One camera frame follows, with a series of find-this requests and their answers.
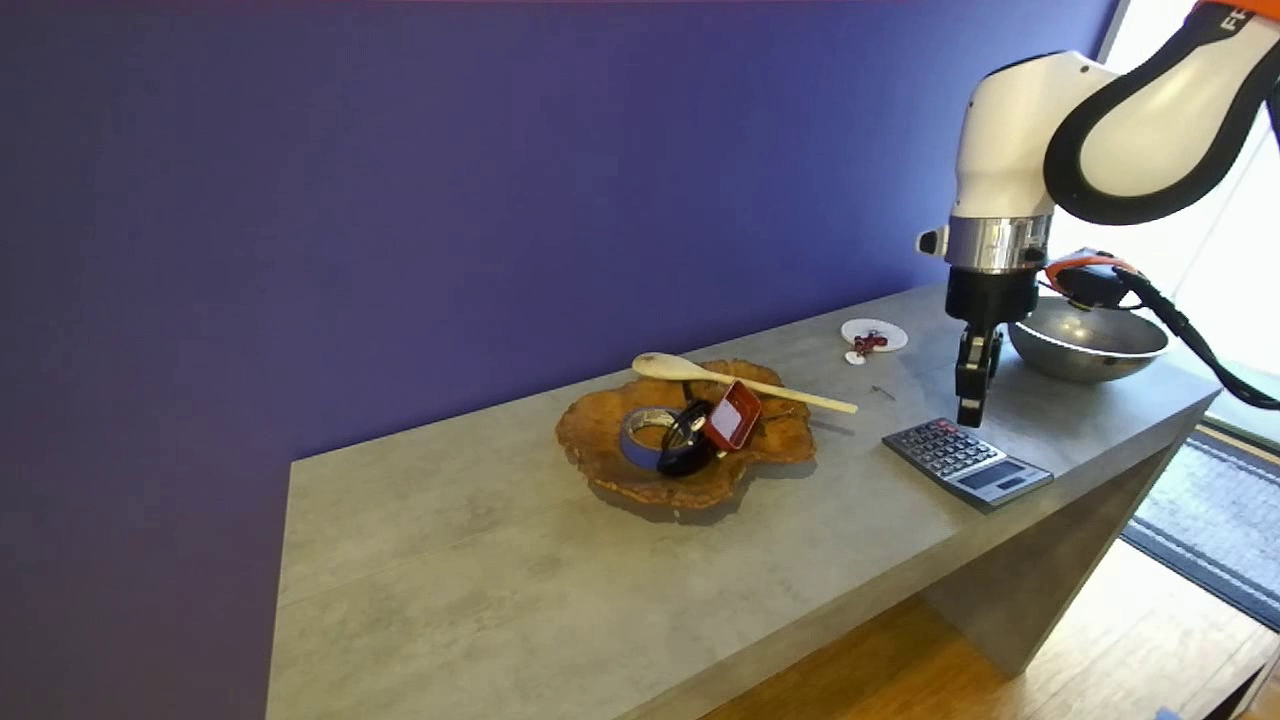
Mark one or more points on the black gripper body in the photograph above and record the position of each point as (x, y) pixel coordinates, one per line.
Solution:
(991, 300)

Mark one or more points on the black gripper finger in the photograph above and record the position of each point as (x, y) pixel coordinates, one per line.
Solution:
(991, 366)
(964, 380)

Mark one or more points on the grey Casio calculator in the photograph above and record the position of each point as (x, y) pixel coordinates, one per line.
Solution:
(992, 477)

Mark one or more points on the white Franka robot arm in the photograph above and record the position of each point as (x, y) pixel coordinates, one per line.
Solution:
(1013, 145)

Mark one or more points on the small white plate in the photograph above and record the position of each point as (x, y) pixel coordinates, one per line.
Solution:
(891, 339)

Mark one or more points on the metal mixing bowl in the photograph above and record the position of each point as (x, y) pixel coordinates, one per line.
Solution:
(1081, 352)

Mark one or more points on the small red pieces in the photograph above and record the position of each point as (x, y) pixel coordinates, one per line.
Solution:
(870, 341)

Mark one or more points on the small white piece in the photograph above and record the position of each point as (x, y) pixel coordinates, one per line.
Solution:
(853, 359)

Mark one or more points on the red square box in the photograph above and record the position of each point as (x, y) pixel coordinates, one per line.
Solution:
(728, 421)

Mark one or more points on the dark floor mat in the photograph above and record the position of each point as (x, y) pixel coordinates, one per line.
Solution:
(1213, 515)

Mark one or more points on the wooden spoon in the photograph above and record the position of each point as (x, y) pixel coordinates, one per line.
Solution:
(663, 366)

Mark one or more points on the blue tape roll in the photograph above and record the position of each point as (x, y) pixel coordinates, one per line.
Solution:
(644, 463)

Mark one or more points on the live-edge wooden slab tray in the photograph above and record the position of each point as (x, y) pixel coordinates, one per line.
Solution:
(603, 454)

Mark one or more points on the grey concrete cabinet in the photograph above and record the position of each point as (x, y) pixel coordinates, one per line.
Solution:
(466, 573)

